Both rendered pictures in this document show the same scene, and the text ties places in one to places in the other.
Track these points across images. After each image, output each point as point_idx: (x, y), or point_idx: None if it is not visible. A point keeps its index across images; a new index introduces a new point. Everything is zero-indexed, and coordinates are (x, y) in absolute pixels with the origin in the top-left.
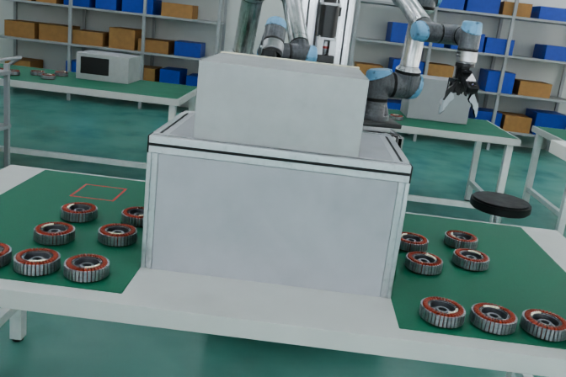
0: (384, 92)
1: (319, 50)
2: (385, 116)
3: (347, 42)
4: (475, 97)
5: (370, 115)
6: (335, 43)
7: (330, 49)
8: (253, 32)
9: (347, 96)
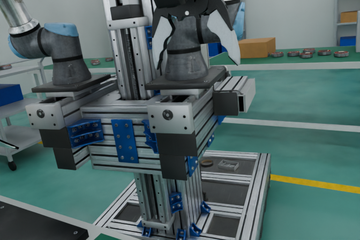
0: (185, 39)
1: (112, 2)
2: (192, 72)
3: None
4: (220, 16)
5: (171, 74)
6: None
7: None
8: None
9: None
